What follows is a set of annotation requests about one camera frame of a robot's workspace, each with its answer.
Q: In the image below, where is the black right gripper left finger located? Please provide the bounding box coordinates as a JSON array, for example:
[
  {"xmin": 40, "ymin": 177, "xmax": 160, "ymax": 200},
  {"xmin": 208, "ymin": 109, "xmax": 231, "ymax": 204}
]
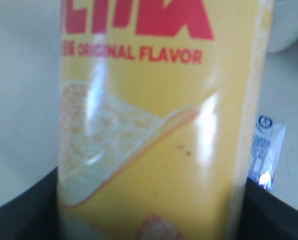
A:
[{"xmin": 0, "ymin": 168, "xmax": 60, "ymax": 240}]

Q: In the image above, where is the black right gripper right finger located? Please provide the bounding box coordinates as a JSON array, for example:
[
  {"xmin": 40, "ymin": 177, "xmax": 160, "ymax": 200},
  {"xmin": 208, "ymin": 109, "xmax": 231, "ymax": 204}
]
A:
[{"xmin": 240, "ymin": 179, "xmax": 298, "ymax": 240}]

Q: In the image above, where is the yellow chips can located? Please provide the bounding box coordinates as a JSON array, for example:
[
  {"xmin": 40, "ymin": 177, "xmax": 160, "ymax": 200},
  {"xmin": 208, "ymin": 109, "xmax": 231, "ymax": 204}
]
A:
[{"xmin": 57, "ymin": 0, "xmax": 274, "ymax": 240}]

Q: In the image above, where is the blue white milk carton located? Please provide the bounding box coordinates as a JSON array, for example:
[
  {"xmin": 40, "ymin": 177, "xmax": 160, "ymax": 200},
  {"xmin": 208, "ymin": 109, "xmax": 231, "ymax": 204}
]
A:
[{"xmin": 248, "ymin": 115, "xmax": 286, "ymax": 191}]

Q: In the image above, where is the cream bin with circle mark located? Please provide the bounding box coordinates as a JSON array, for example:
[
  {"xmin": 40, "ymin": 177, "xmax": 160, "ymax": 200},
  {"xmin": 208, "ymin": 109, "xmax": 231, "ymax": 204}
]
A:
[{"xmin": 268, "ymin": 0, "xmax": 298, "ymax": 53}]

